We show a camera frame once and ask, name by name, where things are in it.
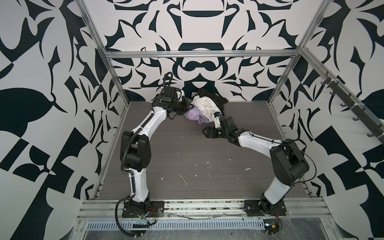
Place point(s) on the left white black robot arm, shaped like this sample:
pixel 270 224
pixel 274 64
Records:
pixel 136 149

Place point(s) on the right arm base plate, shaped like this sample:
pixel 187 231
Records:
pixel 257 208

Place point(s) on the white slotted cable duct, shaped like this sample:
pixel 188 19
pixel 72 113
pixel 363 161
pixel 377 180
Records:
pixel 211 224

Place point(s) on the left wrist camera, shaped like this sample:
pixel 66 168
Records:
pixel 179 94

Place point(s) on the aluminium front rail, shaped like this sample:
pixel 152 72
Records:
pixel 191 209

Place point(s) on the purple cloth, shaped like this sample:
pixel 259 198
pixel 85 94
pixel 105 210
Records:
pixel 196 115

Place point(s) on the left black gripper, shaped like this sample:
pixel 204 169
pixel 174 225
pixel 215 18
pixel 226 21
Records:
pixel 187 107

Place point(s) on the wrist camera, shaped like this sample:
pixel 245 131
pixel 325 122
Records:
pixel 179 94
pixel 217 116

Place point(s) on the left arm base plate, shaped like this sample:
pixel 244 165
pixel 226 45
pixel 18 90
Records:
pixel 133 209

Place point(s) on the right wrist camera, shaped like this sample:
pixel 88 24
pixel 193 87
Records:
pixel 217 116

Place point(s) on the white cloth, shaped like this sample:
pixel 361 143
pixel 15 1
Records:
pixel 206 106

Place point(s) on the black cloth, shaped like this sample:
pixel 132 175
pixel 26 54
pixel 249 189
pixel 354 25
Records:
pixel 216 98

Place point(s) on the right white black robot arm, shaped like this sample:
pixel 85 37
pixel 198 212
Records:
pixel 288 161

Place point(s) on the small electronics board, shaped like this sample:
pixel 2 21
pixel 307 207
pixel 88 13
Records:
pixel 271 228

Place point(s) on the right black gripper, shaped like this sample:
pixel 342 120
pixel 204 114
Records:
pixel 209 129

